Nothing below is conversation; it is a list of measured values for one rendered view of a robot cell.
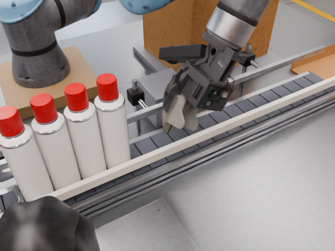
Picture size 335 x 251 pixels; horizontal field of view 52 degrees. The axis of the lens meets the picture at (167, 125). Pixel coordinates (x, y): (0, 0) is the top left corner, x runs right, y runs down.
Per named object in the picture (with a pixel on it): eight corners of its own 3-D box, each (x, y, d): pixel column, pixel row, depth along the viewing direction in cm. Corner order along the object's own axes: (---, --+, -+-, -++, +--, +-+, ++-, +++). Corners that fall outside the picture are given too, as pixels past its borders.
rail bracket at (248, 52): (249, 112, 88) (260, 56, 77) (231, 97, 92) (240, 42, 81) (258, 108, 89) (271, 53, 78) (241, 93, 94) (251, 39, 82)
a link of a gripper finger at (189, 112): (178, 147, 66) (201, 107, 62) (163, 129, 70) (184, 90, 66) (190, 148, 68) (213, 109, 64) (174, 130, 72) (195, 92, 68)
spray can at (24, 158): (32, 215, 60) (-9, 129, 46) (22, 195, 63) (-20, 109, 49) (60, 200, 62) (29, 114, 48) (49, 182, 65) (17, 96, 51)
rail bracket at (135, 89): (144, 156, 77) (140, 97, 65) (130, 136, 81) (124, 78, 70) (157, 150, 78) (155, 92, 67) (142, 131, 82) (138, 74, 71)
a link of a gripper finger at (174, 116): (166, 146, 64) (189, 105, 60) (151, 127, 68) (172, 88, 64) (178, 147, 66) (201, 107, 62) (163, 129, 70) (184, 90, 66)
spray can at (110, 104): (109, 177, 66) (93, 91, 52) (102, 158, 69) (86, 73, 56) (135, 169, 67) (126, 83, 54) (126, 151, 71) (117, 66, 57)
